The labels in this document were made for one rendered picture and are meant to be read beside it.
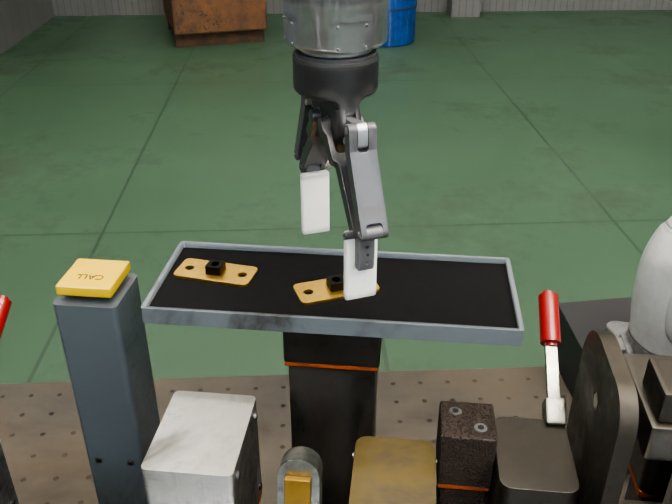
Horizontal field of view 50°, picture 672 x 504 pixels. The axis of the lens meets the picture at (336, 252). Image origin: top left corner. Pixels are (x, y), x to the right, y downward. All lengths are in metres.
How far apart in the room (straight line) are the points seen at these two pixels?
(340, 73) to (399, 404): 0.80
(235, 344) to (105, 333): 1.85
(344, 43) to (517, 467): 0.39
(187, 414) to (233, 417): 0.04
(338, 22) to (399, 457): 0.38
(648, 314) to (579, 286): 1.90
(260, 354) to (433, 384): 1.30
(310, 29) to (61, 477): 0.86
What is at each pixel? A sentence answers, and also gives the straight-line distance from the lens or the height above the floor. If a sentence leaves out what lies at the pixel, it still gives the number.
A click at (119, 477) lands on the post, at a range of 0.95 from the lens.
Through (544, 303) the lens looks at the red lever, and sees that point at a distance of 0.77.
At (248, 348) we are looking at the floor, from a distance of 2.62.
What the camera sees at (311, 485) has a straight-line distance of 0.64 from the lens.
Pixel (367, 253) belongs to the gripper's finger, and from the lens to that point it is 0.64.
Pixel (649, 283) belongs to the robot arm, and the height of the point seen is 0.98.
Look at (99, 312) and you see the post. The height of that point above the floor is 1.13.
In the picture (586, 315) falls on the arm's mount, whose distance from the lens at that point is 1.40.
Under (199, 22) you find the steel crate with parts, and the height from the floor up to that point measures 0.22.
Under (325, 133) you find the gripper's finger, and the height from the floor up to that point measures 1.34.
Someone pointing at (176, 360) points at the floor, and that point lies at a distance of 2.60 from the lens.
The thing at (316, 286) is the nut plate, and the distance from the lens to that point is 0.75.
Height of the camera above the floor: 1.56
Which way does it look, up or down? 29 degrees down
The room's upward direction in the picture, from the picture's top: straight up
